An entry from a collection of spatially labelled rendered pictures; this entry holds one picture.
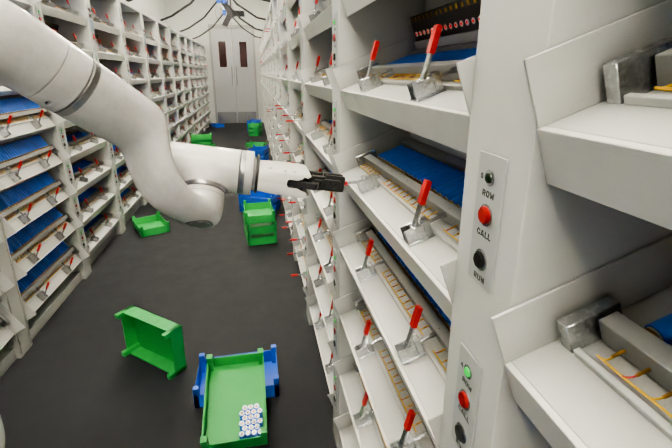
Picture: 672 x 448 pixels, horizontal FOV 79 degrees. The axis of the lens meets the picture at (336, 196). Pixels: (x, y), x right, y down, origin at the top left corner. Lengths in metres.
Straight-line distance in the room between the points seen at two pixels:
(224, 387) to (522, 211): 1.42
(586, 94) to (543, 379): 0.22
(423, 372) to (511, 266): 0.35
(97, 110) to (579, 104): 0.56
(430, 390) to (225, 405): 1.06
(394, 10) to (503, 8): 0.66
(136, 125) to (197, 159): 0.14
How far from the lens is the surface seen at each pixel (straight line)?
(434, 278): 0.52
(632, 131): 0.29
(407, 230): 0.58
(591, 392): 0.38
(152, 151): 0.68
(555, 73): 0.33
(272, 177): 0.76
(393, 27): 1.02
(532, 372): 0.40
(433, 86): 0.55
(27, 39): 0.61
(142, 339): 2.03
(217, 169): 0.76
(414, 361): 0.69
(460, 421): 0.51
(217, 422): 1.59
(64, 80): 0.62
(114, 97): 0.65
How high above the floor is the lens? 1.14
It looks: 17 degrees down
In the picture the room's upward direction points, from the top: straight up
